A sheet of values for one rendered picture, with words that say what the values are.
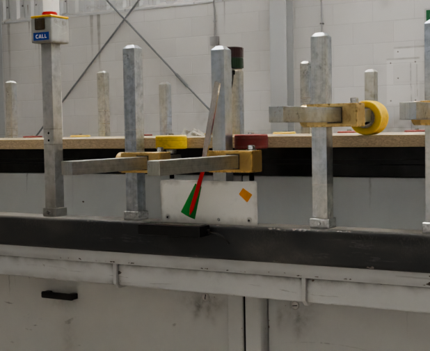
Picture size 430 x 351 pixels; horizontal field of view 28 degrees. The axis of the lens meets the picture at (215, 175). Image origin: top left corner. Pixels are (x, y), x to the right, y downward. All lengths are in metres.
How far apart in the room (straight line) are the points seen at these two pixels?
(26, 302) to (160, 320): 0.49
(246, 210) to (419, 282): 0.42
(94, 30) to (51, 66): 9.02
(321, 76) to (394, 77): 7.50
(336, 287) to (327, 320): 0.28
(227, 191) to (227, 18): 8.31
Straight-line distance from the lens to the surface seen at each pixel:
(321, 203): 1.91
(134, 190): 2.15
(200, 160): 1.84
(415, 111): 1.53
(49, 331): 2.72
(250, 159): 1.97
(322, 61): 1.91
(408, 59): 9.36
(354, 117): 1.87
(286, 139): 2.12
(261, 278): 2.03
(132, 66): 2.15
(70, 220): 2.25
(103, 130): 3.57
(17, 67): 12.13
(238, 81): 3.24
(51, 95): 2.31
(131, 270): 2.21
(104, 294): 2.57
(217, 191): 2.02
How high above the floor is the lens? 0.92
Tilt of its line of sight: 3 degrees down
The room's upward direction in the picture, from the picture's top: 1 degrees counter-clockwise
